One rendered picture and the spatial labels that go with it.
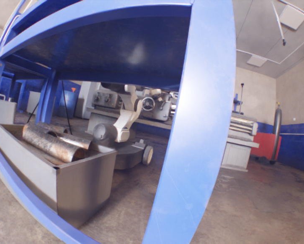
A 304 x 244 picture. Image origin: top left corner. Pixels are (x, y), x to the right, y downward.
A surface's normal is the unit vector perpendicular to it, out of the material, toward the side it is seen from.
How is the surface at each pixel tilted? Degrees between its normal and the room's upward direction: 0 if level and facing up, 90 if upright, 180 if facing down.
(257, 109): 90
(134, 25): 180
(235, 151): 90
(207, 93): 90
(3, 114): 90
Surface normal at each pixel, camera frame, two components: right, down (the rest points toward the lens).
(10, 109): 0.87, 0.18
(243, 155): -0.25, -0.06
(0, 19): 0.95, 0.20
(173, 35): -0.21, 0.98
